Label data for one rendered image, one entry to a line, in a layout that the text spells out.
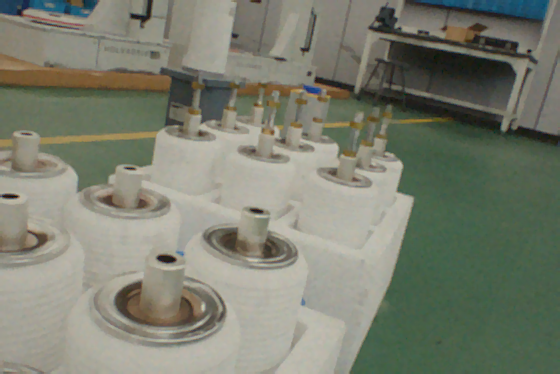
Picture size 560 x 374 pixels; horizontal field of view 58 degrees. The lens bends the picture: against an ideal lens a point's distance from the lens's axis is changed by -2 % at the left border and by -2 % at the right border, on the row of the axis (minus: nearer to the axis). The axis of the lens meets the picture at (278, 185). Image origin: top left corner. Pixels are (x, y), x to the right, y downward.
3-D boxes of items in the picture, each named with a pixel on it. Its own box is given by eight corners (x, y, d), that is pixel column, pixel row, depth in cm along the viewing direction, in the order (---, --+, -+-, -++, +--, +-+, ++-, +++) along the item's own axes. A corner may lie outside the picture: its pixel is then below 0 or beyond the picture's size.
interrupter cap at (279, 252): (180, 249, 37) (181, 240, 37) (228, 223, 44) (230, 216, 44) (274, 284, 35) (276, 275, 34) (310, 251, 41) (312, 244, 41)
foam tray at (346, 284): (96, 288, 76) (108, 175, 72) (216, 223, 112) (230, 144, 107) (340, 390, 65) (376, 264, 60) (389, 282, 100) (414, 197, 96)
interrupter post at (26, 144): (3, 166, 46) (5, 131, 45) (25, 163, 48) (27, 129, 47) (22, 173, 45) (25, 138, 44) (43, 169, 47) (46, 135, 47)
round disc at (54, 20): (10, 17, 258) (11, 6, 256) (62, 25, 283) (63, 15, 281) (44, 25, 243) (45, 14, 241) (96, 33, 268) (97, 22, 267)
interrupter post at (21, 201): (-23, 243, 32) (-21, 194, 31) (9, 233, 34) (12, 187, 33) (5, 256, 31) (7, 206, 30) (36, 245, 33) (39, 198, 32)
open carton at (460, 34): (450, 43, 543) (455, 22, 537) (484, 49, 516) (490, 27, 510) (436, 39, 522) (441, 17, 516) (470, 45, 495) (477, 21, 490)
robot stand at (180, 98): (142, 190, 123) (159, 66, 116) (183, 183, 136) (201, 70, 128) (186, 210, 116) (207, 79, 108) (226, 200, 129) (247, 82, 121)
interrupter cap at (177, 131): (153, 131, 73) (153, 126, 73) (188, 129, 80) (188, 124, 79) (192, 145, 70) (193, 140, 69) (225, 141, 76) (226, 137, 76)
